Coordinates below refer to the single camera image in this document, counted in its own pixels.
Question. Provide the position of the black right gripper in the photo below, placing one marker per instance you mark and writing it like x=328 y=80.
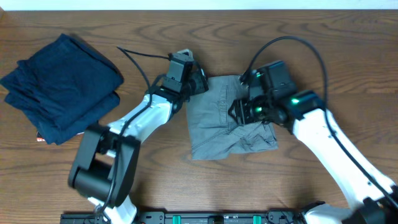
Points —
x=244 y=116

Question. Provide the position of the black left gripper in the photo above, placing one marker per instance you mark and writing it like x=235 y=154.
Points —
x=201 y=83

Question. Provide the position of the grey shorts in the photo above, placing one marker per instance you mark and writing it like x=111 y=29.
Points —
x=214 y=135

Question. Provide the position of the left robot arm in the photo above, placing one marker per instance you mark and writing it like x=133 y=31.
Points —
x=105 y=164

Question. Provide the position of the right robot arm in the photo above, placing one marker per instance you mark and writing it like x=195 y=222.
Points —
x=273 y=97

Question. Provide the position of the folded dark navy garment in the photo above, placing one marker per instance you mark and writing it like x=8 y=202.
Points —
x=63 y=88

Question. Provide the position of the small card under garment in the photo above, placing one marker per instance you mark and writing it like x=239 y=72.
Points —
x=39 y=137

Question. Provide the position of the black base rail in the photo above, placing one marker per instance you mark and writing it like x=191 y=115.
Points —
x=268 y=217

